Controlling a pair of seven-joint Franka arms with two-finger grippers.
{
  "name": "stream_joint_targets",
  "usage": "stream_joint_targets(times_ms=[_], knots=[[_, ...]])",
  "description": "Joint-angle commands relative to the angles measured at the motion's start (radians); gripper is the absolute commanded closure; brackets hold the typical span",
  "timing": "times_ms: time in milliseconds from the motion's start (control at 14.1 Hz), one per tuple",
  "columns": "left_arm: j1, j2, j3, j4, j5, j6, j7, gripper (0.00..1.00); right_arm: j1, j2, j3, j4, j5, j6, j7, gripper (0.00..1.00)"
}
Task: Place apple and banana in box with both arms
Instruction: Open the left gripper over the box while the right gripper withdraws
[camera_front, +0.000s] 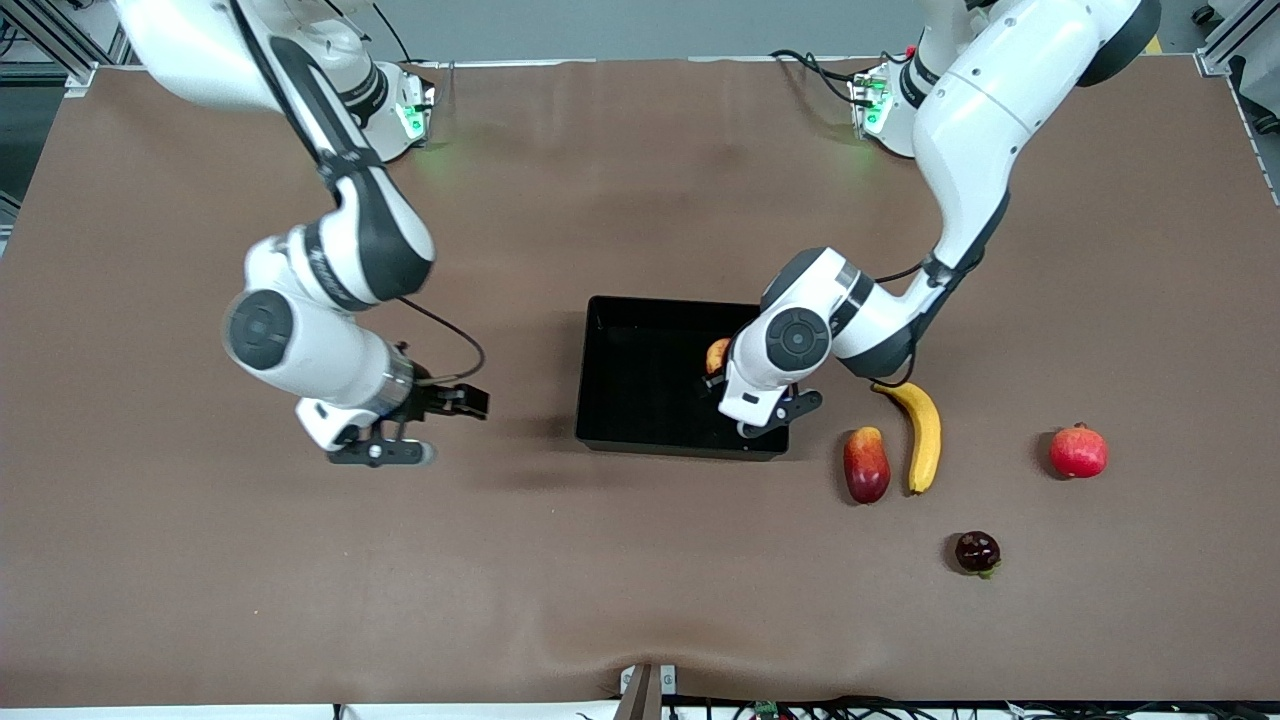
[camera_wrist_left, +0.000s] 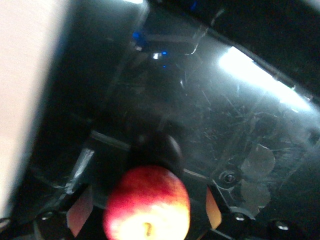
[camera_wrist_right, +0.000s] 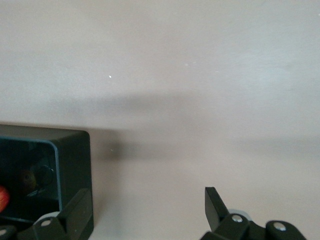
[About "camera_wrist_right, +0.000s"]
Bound black plastic box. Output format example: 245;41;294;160
0;122;95;233

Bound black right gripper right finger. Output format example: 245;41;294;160
199;186;309;240

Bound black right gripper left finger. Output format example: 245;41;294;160
0;188;94;240

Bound red yellow apple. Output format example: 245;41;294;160
0;185;11;213

